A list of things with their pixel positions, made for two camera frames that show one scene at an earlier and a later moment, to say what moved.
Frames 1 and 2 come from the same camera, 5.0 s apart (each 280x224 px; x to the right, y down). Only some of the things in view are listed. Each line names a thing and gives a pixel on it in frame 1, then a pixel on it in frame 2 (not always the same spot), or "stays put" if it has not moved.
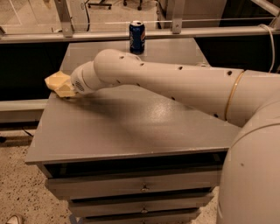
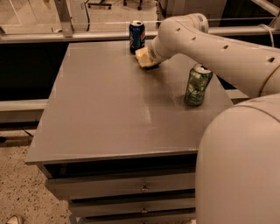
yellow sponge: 61,83 -> 144,59
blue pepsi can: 136,37 stays put
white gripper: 78,81 -> 153,54
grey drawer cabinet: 129,155 stays put
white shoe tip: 12,220 stays put
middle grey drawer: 185,204 stays put
